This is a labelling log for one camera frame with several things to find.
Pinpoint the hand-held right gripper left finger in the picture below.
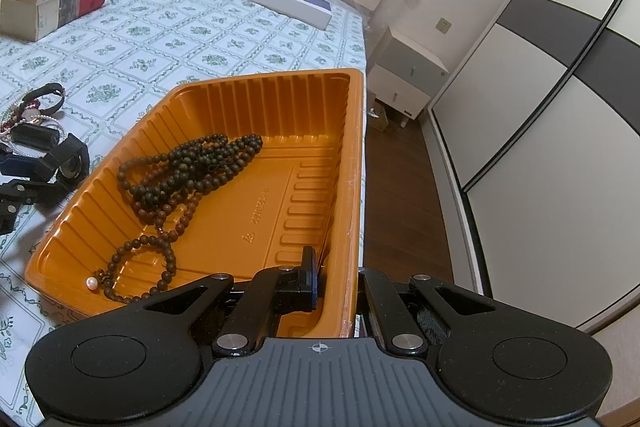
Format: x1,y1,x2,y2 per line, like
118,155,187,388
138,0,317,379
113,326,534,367
142,246,322,357

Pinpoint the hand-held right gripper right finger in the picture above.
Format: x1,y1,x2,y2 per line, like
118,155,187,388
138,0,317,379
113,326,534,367
358,267,501,356

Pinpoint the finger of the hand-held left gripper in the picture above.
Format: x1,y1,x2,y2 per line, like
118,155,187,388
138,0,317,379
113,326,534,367
0,152,53,182
0,178,53,235

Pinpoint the black band smartwatch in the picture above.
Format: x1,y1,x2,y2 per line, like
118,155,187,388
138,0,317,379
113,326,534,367
47,134,90,184

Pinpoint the white pearl bracelet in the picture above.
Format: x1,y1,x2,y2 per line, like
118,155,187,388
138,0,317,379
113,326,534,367
0,116,65,146

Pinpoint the orange plastic tray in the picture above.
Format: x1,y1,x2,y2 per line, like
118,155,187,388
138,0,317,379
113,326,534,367
24,68,366,339

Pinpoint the brown bead necklace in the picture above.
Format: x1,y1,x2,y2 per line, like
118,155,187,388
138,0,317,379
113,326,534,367
117,133,264,228

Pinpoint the boxed book set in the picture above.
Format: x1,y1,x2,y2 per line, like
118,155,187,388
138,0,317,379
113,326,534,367
0,0,108,42

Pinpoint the cardboard box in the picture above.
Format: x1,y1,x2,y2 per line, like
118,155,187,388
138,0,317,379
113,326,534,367
367,102,389,132

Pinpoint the floral tablecloth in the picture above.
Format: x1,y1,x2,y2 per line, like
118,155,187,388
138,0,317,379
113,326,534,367
0,0,369,408

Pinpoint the white grey nightstand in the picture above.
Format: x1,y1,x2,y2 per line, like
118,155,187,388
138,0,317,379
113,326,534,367
367,26,449,128

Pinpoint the white grey sliding wardrobe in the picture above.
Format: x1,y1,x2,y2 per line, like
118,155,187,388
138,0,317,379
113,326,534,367
427,0,640,333

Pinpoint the flat white box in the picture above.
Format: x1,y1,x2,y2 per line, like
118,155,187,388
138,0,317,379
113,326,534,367
220,0,333,30

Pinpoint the dark red bead bracelet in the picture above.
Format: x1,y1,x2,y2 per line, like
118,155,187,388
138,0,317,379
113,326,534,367
0,104,40,134

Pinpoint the black strap wristwatch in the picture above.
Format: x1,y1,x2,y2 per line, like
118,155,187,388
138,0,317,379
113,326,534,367
20,83,67,116

